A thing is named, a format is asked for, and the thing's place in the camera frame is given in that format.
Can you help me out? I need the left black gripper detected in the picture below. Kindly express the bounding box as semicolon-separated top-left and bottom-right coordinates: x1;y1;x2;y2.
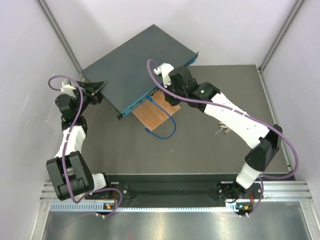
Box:
75;80;110;116

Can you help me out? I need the dark blue network switch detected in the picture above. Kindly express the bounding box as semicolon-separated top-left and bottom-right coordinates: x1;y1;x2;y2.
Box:
81;24;198;119

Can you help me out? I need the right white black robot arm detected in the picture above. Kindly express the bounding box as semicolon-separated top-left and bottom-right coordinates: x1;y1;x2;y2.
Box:
154;63;281;198

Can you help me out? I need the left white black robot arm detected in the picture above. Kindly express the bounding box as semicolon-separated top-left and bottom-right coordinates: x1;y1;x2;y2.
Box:
46;76;114;203

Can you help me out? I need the wooden board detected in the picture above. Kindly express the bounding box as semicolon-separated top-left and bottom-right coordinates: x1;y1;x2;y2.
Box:
132;90;181;131

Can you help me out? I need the silver SFP module right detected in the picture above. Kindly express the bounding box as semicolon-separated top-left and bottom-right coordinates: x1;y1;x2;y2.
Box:
224;128;232;134

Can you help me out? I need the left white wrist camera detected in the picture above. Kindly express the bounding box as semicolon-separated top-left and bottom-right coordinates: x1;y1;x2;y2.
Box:
60;78;76;93

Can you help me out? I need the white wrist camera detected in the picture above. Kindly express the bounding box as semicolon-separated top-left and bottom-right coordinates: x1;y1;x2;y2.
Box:
153;63;175;88
60;78;76;93

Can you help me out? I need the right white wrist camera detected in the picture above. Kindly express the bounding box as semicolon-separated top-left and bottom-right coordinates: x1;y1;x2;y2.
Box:
153;63;175;88

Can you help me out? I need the blue ethernet cable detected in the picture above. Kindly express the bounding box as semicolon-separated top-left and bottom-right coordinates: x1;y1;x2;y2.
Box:
144;96;177;140

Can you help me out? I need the left aluminium frame post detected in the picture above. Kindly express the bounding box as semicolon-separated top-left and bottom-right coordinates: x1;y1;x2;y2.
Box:
35;0;82;75

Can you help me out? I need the aluminium frame post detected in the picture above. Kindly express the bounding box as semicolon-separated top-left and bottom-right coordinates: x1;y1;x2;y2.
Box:
35;0;82;75
257;0;306;74

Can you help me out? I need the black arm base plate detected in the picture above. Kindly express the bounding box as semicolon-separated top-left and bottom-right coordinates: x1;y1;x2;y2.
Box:
82;173;263;203

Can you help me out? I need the slotted cable duct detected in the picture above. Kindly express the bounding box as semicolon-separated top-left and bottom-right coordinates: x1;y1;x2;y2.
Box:
50;201;249;213

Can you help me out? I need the right aluminium frame post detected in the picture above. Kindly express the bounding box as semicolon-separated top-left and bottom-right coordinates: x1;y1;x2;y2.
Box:
257;0;306;74

